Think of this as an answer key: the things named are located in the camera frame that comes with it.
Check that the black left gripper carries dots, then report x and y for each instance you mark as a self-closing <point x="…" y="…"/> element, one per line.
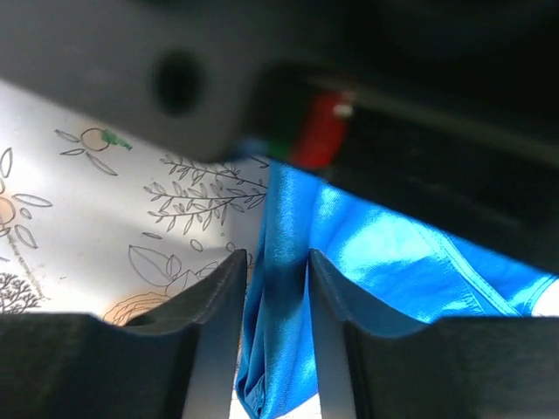
<point x="442" y="110"/>

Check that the blue cloth napkin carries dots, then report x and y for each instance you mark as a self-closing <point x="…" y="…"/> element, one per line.
<point x="419" y="270"/>

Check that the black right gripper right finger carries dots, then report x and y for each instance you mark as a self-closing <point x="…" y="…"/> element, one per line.
<point x="375" y="362"/>

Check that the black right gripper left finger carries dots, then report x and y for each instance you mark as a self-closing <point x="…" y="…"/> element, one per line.
<point x="177" y="360"/>

